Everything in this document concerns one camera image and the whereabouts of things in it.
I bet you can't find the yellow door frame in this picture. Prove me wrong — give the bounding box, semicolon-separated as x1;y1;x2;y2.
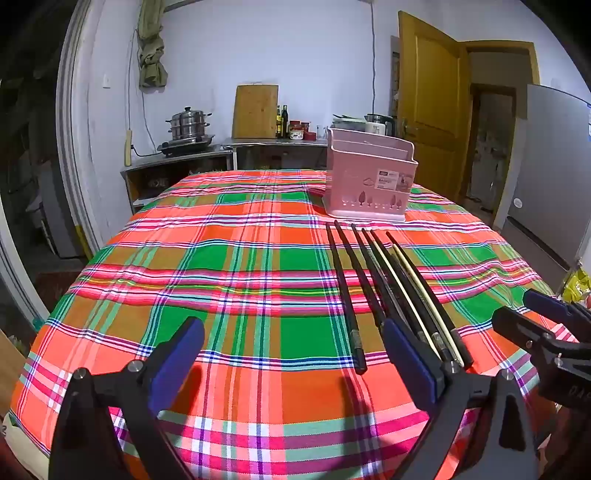
464;41;541;204

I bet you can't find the row of chopsticks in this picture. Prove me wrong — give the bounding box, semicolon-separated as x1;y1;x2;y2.
326;220;474;374

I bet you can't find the thin grey wall wire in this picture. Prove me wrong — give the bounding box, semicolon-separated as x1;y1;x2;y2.
127;28;139;132

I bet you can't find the steel steamer pot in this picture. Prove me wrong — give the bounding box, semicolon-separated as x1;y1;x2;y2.
166;107;214;140

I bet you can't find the wooden cutting board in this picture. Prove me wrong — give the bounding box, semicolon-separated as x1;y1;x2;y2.
232;84;280;139

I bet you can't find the plaid tablecloth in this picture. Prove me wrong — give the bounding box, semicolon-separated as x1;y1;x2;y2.
8;168;561;480

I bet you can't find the pink plastic utensil basket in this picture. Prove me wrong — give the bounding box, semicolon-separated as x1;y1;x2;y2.
326;128;419;223

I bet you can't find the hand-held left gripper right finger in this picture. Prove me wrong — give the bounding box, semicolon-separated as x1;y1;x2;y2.
381;318;541;480

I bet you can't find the white electric kettle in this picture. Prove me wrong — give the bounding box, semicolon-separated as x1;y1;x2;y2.
365;114;395;137

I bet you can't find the grey refrigerator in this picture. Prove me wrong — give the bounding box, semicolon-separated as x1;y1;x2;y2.
492;84;591;273

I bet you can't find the steel kitchen shelf table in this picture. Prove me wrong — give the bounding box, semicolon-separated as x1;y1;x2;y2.
222;136;331;171

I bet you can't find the hanging green cloth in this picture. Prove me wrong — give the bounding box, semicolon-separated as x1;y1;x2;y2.
137;0;168;89

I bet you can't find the white container green lid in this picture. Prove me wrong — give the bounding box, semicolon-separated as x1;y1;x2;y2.
330;114;368;131

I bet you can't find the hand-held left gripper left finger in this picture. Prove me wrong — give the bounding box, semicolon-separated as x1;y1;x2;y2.
50;316;205;480

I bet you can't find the low steel cabinet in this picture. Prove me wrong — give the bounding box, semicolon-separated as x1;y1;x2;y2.
121;145;234;213

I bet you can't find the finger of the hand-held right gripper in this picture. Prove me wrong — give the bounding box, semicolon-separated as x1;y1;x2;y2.
492;305;580;356
523;289;591;324

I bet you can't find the yellow wooden door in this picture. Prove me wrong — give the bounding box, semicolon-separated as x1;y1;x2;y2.
398;11;472;201

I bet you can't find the yellow snack bag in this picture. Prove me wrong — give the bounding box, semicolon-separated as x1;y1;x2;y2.
561;270;591;303

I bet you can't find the black countertop stove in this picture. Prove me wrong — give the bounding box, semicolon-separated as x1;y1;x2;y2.
157;134;221;158

